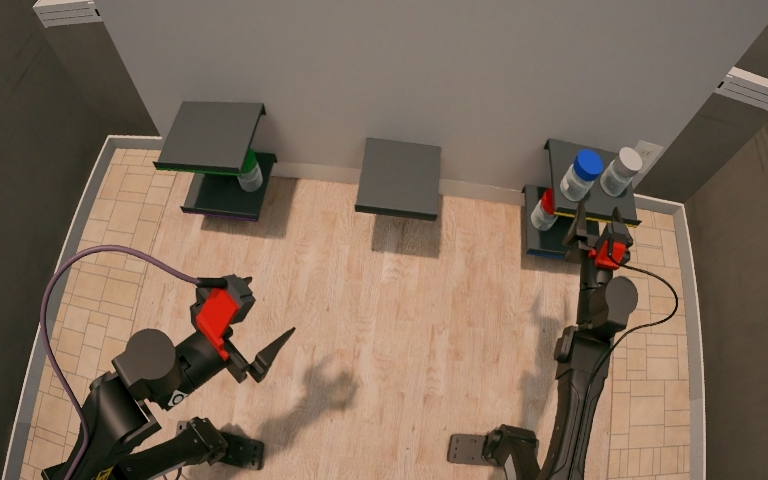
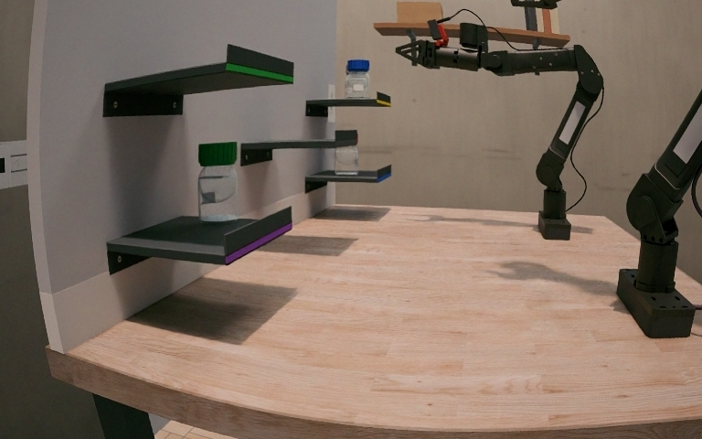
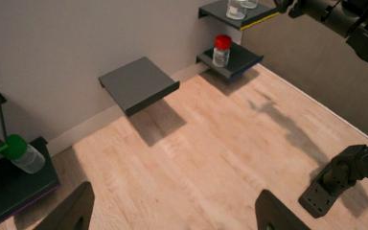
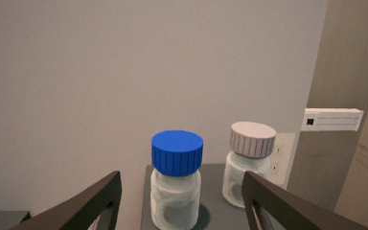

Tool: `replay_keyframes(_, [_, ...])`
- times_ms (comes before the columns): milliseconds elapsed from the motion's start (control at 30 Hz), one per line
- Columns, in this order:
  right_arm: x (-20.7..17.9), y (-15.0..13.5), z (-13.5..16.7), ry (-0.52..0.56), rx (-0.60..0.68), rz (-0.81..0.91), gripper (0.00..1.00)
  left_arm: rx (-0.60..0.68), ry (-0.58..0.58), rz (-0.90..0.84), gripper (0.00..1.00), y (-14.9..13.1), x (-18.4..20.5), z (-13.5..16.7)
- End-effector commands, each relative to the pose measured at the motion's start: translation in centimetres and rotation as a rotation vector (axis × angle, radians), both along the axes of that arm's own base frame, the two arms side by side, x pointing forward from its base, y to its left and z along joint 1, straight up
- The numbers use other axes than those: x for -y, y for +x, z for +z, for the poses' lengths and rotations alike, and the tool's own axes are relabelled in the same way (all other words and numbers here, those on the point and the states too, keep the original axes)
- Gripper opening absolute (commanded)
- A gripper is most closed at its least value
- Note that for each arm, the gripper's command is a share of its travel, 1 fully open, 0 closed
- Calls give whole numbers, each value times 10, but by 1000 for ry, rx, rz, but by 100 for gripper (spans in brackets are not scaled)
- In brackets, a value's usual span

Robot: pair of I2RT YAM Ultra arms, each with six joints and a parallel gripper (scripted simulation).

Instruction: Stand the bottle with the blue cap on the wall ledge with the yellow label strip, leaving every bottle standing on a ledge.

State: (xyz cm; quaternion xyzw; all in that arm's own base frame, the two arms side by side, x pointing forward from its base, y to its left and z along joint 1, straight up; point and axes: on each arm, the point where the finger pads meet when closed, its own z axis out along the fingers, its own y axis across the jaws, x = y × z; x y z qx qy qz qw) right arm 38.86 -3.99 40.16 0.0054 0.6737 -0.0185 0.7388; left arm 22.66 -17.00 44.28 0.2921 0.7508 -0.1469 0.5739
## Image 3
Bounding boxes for clear glass bottle with green cap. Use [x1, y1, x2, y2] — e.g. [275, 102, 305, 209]
[0, 134, 45, 173]

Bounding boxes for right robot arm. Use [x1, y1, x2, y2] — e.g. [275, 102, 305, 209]
[302, 0, 368, 217]

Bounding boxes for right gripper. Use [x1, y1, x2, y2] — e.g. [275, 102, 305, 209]
[274, 0, 342, 25]

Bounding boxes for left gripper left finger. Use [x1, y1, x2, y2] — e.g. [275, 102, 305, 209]
[32, 181, 95, 230]

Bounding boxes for glass bottle with blue cap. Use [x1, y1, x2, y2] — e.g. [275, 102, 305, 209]
[227, 0, 248, 20]

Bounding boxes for glass bottle with grey cap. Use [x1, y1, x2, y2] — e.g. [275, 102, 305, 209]
[247, 0, 258, 10]

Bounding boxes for small glass bottle with red cap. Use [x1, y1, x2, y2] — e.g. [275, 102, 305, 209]
[213, 34, 232, 67]

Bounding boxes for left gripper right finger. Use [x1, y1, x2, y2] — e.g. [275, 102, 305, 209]
[254, 189, 311, 230]

